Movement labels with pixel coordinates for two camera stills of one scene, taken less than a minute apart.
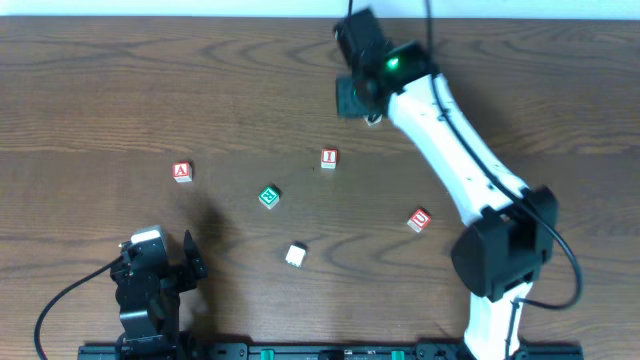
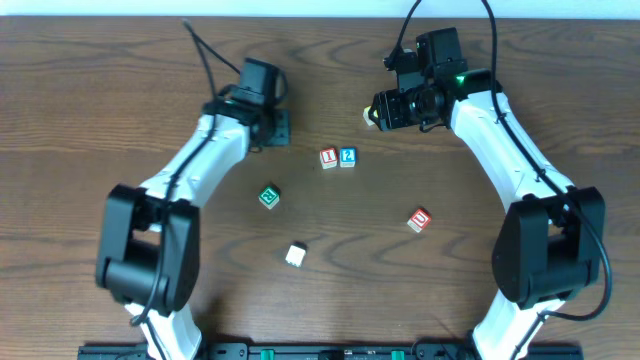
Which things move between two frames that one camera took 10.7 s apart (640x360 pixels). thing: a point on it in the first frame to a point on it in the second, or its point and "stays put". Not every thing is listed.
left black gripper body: [176, 275] to [276, 130]
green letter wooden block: [269, 197] stays put
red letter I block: [329, 158] stays put
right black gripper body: [348, 96] to [382, 111]
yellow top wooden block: [376, 121] stays put
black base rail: [316, 351] stays put
